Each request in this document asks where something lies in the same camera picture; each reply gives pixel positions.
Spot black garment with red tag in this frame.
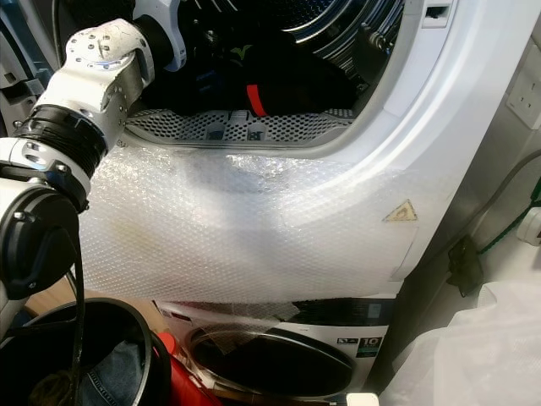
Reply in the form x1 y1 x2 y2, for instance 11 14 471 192
144 34 358 118

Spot white washing machine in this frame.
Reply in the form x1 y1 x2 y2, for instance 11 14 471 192
151 295 400 406

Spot clear bubble wrap sheet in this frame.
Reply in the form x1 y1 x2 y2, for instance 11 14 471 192
79 139 451 303

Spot white tumble dryer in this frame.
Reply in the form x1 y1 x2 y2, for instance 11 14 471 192
0 0 512 304

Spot yellow triangle warning sticker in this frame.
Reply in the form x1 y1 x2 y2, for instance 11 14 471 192
381 198 420 224

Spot red plastic item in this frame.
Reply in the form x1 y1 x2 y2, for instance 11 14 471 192
156 329 222 406

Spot black washer label sticker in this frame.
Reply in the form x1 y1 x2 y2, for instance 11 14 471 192
337 336 384 361

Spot blue denim jeans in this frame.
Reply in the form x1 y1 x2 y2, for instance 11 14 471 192
79 337 146 406

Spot black round laundry basket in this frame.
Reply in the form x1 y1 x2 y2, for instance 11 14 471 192
0 297 173 406

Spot white power plug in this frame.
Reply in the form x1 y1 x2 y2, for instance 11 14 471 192
519 206 541 248

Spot white translucent plastic sheet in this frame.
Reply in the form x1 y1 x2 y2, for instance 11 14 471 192
375 280 541 406

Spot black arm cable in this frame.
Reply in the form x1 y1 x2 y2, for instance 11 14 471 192
68 244 89 406

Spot white wall socket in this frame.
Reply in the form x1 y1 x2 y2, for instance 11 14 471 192
505 71 541 130

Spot grey power cable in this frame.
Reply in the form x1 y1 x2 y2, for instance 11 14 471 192
485 147 541 222

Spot small black bracket box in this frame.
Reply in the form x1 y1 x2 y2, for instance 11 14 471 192
447 234 485 298

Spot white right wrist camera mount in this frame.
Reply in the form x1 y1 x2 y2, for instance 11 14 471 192
346 392 380 406

